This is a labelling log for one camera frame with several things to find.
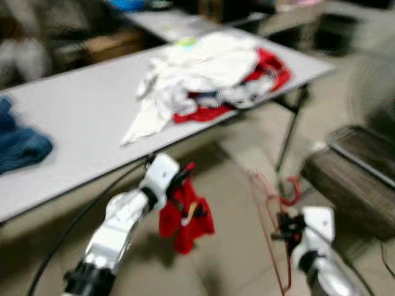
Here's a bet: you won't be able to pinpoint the red clothes hanger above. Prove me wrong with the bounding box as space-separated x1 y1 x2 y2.
247 170 304 295

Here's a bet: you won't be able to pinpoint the plain red garment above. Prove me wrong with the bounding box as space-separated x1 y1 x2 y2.
159 162 216 255

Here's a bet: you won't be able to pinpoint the brown upholstered bench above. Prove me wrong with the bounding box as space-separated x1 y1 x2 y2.
301 125 395 240

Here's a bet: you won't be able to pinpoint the light grey trousers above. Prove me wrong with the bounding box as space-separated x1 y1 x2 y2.
219 80 272 109

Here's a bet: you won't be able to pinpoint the small yellow green object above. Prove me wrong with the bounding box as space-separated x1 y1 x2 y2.
176 37 198 49

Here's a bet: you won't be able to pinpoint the red garment with white stripes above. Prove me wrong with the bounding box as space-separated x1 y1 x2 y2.
172 48 292 124

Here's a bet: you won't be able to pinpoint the brown cardboard box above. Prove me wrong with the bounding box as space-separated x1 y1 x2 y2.
80 30 146 64

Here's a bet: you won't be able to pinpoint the grey standing fan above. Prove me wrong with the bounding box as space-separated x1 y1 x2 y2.
347 52 395 139

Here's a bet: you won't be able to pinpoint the blue denim garment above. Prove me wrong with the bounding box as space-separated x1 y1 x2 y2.
0 97 54 175

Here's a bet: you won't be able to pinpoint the blue plastic box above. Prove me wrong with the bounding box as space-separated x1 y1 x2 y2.
110 0 148 12

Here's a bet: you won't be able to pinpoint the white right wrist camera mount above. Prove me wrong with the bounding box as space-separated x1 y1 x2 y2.
301 207 335 250

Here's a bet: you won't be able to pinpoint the black table leg frame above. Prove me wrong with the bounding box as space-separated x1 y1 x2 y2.
273 83 311 176

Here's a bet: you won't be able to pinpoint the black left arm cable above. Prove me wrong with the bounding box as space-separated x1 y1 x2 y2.
25 157 155 296

